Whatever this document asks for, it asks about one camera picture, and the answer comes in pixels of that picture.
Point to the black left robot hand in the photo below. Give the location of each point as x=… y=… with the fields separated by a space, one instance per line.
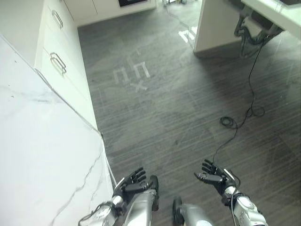
x=132 y=184

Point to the white marble counter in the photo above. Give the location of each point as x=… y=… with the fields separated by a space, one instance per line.
x=44 y=150

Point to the black built-in oven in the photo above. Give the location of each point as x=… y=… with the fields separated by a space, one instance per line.
x=131 y=2

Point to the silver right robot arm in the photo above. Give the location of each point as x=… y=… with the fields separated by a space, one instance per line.
x=244 y=209

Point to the white oven cabinet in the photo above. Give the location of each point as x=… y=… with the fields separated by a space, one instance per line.
x=108 y=9

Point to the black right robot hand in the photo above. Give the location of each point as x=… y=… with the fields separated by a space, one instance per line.
x=212 y=177

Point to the white drawer cabinet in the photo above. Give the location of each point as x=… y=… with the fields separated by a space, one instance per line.
x=63 y=54

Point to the grey drain pipes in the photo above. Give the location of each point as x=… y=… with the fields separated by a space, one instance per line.
x=251 y=33

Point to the white kitchen island cabinet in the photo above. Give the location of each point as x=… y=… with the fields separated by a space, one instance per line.
x=214 y=26

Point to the white sink countertop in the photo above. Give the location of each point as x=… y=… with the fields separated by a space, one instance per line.
x=272 y=11

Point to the silver right robot leg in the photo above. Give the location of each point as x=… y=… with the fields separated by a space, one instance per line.
x=188 y=214

